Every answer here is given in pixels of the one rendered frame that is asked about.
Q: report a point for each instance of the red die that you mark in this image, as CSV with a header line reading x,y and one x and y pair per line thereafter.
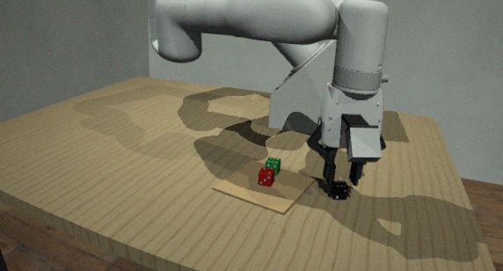
x,y
266,177

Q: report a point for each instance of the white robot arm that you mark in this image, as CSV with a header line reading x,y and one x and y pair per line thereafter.
x,y
359,26

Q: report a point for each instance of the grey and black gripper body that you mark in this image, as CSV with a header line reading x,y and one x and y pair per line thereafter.
x,y
339,100

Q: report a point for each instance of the dark green die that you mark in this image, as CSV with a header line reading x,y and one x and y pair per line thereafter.
x,y
274,163

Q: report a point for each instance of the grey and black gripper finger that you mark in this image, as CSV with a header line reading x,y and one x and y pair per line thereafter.
x,y
328,154
356,167

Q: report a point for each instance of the black die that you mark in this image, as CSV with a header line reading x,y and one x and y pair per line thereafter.
x,y
339,190

